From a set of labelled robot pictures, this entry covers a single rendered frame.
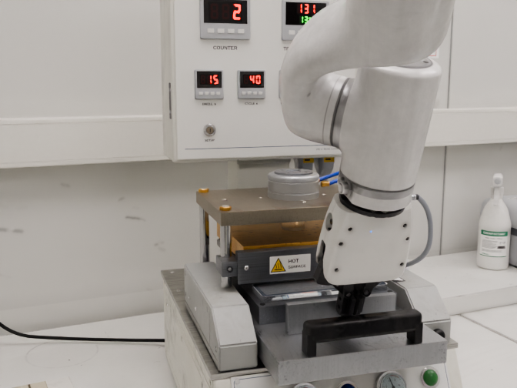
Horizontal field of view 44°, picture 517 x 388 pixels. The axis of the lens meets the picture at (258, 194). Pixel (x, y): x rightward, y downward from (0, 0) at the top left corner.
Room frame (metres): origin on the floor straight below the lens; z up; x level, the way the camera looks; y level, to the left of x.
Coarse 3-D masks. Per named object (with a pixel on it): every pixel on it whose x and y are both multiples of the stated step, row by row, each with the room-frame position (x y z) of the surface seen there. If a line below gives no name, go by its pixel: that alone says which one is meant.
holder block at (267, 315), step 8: (232, 280) 0.93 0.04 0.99; (288, 280) 0.91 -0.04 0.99; (240, 288) 0.89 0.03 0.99; (248, 288) 0.87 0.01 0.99; (248, 296) 0.84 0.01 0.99; (256, 296) 0.84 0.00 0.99; (328, 296) 0.84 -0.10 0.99; (336, 296) 0.84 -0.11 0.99; (248, 304) 0.84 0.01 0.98; (256, 304) 0.81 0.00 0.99; (264, 304) 0.80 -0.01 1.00; (272, 304) 0.80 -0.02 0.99; (280, 304) 0.80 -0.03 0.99; (256, 312) 0.81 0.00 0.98; (264, 312) 0.80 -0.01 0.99; (272, 312) 0.80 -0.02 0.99; (280, 312) 0.80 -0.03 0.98; (256, 320) 0.81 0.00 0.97; (264, 320) 0.80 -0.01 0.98; (272, 320) 0.80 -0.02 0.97; (280, 320) 0.80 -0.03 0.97
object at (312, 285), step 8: (296, 280) 0.88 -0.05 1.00; (304, 280) 0.88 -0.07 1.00; (312, 280) 0.88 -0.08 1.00; (256, 288) 0.84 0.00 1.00; (264, 288) 0.84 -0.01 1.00; (272, 288) 0.84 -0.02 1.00; (280, 288) 0.84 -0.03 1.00; (288, 288) 0.84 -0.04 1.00; (296, 288) 0.84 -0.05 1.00; (304, 288) 0.84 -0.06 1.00; (312, 288) 0.84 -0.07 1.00; (320, 288) 0.84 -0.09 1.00; (328, 288) 0.84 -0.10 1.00
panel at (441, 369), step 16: (416, 368) 0.80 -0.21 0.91; (432, 368) 0.80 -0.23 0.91; (240, 384) 0.74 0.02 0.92; (256, 384) 0.74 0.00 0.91; (272, 384) 0.75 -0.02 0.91; (288, 384) 0.75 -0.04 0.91; (320, 384) 0.76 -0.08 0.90; (336, 384) 0.77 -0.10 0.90; (352, 384) 0.77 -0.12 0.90; (368, 384) 0.78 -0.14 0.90; (416, 384) 0.79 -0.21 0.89; (448, 384) 0.80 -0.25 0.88
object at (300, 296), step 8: (376, 288) 0.86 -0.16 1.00; (384, 288) 0.86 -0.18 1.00; (264, 296) 0.81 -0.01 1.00; (272, 296) 0.81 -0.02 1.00; (280, 296) 0.82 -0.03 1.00; (288, 296) 0.82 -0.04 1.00; (296, 296) 0.82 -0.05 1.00; (304, 296) 0.83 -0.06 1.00; (312, 296) 0.83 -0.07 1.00; (320, 296) 0.83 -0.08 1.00
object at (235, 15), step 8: (208, 8) 1.06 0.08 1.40; (216, 8) 1.06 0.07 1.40; (224, 8) 1.07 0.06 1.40; (232, 8) 1.07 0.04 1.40; (240, 8) 1.07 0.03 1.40; (208, 16) 1.06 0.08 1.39; (216, 16) 1.06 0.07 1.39; (224, 16) 1.07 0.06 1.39; (232, 16) 1.07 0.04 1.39; (240, 16) 1.07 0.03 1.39
